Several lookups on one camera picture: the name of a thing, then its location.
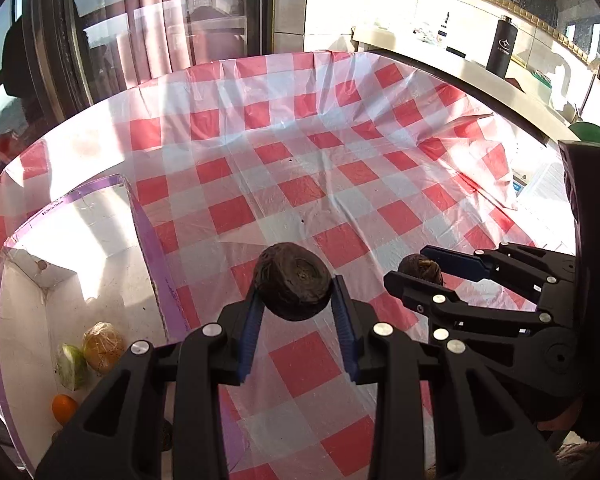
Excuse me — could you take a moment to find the medium orange mandarin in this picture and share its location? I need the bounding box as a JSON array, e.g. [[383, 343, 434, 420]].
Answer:
[[50, 394, 79, 427]]

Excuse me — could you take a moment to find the half pear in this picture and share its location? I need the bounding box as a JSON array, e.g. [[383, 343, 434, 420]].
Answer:
[[82, 322, 126, 376]]

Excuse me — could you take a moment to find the right hand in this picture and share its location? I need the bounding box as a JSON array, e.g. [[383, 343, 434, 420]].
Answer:
[[536, 400, 582, 432]]

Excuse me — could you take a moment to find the green half lime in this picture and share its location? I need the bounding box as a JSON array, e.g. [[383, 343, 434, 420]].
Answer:
[[56, 344, 88, 391]]

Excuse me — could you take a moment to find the green round object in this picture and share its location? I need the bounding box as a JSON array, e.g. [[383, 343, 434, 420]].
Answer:
[[569, 122, 600, 144]]

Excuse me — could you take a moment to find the red white checkered tablecloth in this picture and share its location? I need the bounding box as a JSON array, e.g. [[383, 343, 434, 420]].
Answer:
[[0, 49, 577, 480]]

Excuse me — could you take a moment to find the purple white cardboard box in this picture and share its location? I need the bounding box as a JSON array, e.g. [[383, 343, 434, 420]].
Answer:
[[0, 173, 251, 476]]

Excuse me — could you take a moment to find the white side counter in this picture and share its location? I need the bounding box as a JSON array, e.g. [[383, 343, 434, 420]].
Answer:
[[351, 25, 578, 145]]

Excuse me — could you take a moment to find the black thermos bottle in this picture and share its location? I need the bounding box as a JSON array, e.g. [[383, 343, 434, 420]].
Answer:
[[486, 15, 518, 78]]

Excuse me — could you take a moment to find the pink curtain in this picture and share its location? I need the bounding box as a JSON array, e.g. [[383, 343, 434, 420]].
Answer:
[[124, 0, 251, 91]]

